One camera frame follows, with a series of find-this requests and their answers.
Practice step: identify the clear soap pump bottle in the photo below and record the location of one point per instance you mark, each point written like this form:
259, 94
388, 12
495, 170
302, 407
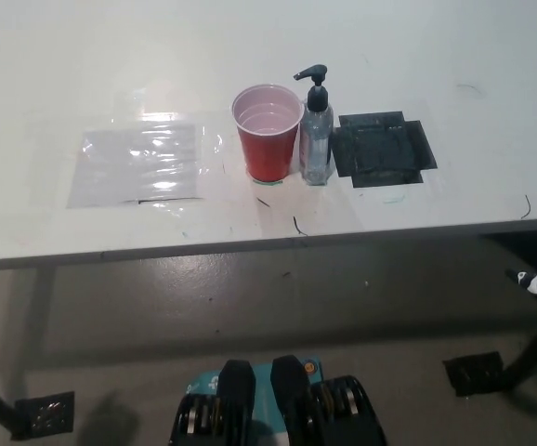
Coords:
317, 135

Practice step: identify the black teal robot torso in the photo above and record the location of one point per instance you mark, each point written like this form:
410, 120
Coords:
287, 409

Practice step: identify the black tape patch on table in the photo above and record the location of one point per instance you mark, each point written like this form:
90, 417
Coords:
380, 148

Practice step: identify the clear plastic covered sheet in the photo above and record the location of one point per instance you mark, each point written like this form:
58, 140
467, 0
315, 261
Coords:
138, 162

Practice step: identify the red plastic cup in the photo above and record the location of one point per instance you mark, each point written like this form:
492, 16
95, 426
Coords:
268, 148

